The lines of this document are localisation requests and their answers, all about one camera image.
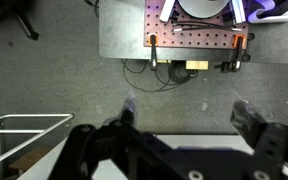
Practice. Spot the perforated mounting plate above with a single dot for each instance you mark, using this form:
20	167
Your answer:
190	38

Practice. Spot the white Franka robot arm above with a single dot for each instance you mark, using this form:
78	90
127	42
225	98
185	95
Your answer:
202	8

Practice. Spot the light wooden block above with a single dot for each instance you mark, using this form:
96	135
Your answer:
196	65

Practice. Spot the aluminium bracket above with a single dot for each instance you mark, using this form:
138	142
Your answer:
167	10
238	10

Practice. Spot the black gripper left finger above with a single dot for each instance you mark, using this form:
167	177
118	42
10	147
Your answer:
129	115

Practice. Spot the brown cardboard box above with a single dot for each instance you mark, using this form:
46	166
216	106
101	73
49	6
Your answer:
27	160

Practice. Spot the orange black bar clamp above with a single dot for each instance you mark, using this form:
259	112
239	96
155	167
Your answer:
153	46
238	50

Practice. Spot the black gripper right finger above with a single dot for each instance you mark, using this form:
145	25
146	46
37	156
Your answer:
247	116

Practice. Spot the grey robot base platform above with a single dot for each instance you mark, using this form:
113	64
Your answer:
120	30

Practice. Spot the white metal tube frame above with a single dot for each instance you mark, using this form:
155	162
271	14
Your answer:
34	116

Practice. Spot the black tripod leg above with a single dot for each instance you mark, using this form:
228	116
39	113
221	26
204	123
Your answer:
25	28

